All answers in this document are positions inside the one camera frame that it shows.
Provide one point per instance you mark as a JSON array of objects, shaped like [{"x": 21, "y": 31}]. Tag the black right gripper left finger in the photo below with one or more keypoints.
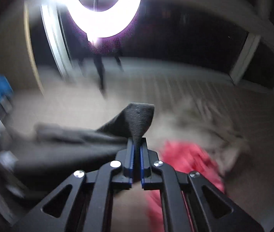
[{"x": 124, "y": 179}]

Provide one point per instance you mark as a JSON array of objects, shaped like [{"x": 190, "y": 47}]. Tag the red crumpled garment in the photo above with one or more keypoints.
[{"x": 184, "y": 157}]

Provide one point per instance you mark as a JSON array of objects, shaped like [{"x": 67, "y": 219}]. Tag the ring light on tripod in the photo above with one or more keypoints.
[{"x": 96, "y": 26}]

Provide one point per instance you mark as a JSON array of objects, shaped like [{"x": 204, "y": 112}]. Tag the dark grey daisy t-shirt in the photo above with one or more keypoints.
[{"x": 55, "y": 152}]

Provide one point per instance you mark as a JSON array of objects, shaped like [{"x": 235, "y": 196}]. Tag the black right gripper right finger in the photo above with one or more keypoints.
[{"x": 149, "y": 179}]

